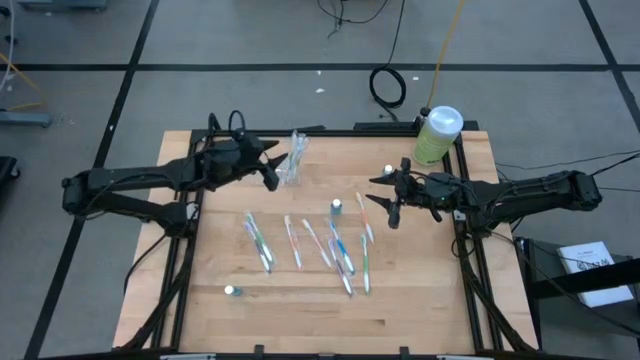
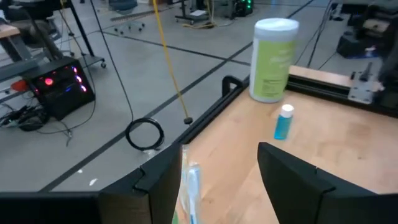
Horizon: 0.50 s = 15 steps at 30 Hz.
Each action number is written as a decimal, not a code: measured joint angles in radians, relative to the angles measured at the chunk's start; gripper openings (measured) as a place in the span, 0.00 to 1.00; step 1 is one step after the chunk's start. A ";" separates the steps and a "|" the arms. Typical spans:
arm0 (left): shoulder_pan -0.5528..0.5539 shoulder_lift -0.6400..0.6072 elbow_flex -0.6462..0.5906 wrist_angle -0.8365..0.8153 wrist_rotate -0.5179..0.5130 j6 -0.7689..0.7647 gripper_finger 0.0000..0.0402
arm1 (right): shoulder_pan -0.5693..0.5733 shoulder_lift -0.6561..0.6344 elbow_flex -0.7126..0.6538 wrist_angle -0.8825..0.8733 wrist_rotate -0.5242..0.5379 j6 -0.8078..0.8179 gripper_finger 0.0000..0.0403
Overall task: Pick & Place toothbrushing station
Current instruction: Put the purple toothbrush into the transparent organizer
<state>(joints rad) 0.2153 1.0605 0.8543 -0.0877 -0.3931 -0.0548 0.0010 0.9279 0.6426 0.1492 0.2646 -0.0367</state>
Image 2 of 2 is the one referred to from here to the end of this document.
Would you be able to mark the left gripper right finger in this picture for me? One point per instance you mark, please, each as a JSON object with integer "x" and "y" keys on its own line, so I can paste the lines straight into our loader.
{"x": 304, "y": 199}

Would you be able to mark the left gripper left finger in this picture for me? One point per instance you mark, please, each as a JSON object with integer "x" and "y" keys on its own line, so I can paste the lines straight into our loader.
{"x": 149, "y": 199}

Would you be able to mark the blue toothbrush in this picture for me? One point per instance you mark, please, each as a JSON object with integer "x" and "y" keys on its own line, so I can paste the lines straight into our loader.
{"x": 193, "y": 186}

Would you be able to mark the small blue mouthwash bottle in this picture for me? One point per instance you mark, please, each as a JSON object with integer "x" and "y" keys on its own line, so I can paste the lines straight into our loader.
{"x": 283, "y": 126}

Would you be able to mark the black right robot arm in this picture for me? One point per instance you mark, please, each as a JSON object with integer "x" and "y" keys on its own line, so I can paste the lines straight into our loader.
{"x": 390, "y": 68}

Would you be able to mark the computer tower with red lights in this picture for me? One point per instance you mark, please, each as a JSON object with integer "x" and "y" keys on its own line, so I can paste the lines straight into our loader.
{"x": 62, "y": 93}

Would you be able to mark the green label wipes canister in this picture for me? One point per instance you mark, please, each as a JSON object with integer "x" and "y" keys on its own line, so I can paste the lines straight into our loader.
{"x": 273, "y": 62}

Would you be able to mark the dark equipment pile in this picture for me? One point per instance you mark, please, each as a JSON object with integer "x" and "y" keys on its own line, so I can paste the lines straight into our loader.
{"x": 357, "y": 43}

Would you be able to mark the office chair base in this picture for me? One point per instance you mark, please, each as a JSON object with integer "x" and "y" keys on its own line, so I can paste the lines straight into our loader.
{"x": 129, "y": 25}

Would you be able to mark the black rolling stand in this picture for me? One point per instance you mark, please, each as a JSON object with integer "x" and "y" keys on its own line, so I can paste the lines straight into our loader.
{"x": 79, "y": 31}

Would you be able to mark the black tower with green lights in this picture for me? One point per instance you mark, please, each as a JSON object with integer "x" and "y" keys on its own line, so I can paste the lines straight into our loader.
{"x": 242, "y": 7}

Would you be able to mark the black aluminium table frame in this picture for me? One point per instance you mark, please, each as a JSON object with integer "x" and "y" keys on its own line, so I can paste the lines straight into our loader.
{"x": 317, "y": 88}

